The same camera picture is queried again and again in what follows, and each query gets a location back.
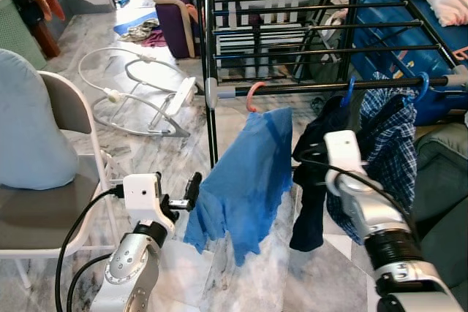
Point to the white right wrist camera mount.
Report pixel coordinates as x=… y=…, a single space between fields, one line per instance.
x=342 y=151

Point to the black metal drying rack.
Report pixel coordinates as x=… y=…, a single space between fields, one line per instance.
x=314 y=88

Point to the blue plastic clothes hanger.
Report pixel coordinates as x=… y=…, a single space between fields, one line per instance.
x=349 y=96
x=425 y=89

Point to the dark navy garment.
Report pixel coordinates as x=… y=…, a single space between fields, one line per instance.
x=307 y=217

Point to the white grey folding chair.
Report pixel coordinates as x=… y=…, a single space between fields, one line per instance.
x=44 y=217

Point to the blue suitcase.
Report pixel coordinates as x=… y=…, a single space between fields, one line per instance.
x=439 y=56

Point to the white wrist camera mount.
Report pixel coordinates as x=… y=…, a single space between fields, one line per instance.
x=342 y=151
x=142 y=195

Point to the pink clothes hanger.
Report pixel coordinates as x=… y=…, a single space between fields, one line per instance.
x=461 y=54
x=248 y=99

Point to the blue floor mat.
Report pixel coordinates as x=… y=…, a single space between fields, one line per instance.
x=131 y=20

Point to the crumpled cloth pile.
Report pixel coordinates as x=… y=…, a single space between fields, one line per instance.
x=142 y=33

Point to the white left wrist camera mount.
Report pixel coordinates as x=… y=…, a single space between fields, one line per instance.
x=142 y=195

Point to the purple armchair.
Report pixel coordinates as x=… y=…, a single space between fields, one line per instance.
x=172 y=20

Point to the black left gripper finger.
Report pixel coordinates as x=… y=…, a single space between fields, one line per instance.
x=194 y=191

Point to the dark green sofa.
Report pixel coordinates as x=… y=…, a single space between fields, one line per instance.
x=442 y=180

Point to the blue plaid shirt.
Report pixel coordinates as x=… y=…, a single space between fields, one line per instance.
x=391 y=151

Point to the light blue cushion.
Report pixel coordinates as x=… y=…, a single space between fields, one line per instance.
x=29 y=129

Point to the white baby rocker frame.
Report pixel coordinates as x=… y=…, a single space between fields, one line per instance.
x=179 y=100

